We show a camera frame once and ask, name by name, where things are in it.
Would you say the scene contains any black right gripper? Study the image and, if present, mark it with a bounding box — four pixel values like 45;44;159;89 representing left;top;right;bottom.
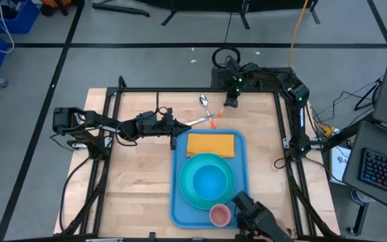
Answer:
225;75;245;108

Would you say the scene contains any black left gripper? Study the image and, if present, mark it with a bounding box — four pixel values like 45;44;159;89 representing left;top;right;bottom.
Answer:
136;107;193;151

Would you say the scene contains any orange cloth napkin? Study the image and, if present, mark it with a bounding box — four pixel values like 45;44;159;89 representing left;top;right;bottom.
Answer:
186;132;236;159

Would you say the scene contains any teal plastic plate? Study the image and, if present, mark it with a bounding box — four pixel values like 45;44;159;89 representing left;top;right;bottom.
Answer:
178;153;237;211

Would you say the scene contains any blue plastic bowl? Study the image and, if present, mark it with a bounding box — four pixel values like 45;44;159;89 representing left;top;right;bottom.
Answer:
192;164;228;202

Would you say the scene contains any pink plastic cup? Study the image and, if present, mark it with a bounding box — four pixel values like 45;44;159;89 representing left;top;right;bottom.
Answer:
209;203;232;228

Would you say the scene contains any blue plastic tray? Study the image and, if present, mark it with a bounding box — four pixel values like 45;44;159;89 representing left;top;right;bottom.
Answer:
169;128;251;230

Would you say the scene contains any white printed paper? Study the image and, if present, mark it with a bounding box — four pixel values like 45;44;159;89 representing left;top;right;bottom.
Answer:
329;145;352;185

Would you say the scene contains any black floor stand bar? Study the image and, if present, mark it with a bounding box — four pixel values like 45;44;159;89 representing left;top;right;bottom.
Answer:
91;2;151;17

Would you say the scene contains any white and blue roll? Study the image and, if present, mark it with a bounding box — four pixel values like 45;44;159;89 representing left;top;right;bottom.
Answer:
350;188;372;206

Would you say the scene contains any backlit black keyboard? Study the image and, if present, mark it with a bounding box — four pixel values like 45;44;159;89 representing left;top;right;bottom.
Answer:
357;147;387;202

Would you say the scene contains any black desk leg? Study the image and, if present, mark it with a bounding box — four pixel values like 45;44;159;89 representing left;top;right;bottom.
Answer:
345;200;370;236

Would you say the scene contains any orange and black tool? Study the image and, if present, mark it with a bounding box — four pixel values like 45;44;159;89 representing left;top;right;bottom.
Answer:
40;0;80;16

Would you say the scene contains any orange-handled metal spoon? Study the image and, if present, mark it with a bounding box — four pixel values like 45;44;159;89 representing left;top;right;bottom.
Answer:
198;94;217;130

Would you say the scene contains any black aluminium table frame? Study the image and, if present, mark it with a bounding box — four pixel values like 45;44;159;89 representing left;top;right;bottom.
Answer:
54;75;342;242

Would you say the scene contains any coiled black cable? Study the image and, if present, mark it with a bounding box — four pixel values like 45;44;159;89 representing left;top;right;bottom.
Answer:
212;46;242;69

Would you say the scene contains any thin black floor cable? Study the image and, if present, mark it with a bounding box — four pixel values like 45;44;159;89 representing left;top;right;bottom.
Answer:
222;11;234;44

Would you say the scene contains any yellow hanging cable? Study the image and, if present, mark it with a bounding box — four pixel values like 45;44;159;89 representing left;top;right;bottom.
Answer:
287;0;310;68

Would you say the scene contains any yellow cable plug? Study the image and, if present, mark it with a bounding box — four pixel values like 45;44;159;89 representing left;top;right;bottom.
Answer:
317;123;336;136

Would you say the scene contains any black arm base cable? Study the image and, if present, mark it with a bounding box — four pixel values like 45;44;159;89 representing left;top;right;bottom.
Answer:
48;133;93;233

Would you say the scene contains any black cable tangle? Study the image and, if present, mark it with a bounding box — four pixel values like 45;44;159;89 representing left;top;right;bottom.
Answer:
309;76;384;126

